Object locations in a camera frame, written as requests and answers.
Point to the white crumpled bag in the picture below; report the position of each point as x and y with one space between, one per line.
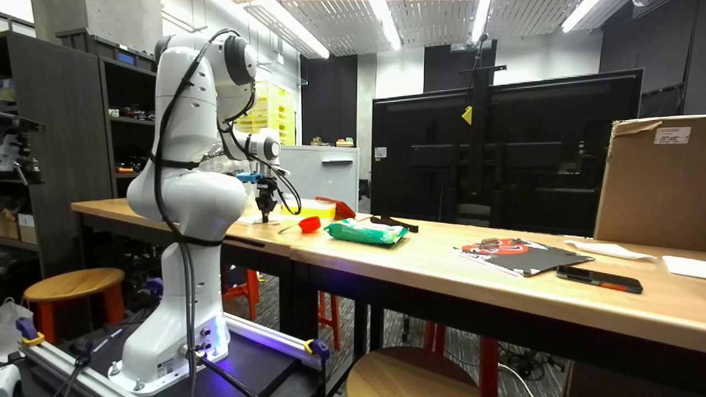
11 345

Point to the wooden top table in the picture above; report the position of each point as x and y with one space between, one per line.
110 209
456 272

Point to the grey partition cabinet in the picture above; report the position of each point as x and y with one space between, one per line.
322 177

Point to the green wet wipes pack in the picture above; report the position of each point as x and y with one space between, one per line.
366 231

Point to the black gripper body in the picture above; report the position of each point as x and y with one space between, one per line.
268 193

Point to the brown cardboard box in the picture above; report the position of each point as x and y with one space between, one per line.
652 189

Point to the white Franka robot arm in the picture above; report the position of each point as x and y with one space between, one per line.
189 198

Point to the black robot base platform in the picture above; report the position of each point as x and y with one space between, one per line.
249 367

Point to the large black monitor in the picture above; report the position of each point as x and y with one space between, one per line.
558 145

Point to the dark grey shelf unit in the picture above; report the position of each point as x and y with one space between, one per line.
67 133

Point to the black phone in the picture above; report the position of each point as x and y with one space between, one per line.
599 279

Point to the white paper sheet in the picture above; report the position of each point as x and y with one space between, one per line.
687 264
610 250

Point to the ceiling light strip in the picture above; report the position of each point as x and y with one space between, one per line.
387 23
295 29
578 14
482 17

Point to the yellow wall poster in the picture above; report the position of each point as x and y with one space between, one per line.
279 110

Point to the blue yellow clamp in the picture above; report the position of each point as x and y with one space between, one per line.
319 349
28 330

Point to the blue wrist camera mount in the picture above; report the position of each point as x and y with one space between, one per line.
255 177

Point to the black marker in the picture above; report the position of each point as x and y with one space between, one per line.
393 222

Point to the orange legged stool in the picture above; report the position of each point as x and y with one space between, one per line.
489 367
253 288

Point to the yellow sticky note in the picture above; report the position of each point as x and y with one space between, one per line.
468 114

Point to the small cardboard box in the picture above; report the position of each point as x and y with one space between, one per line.
19 228

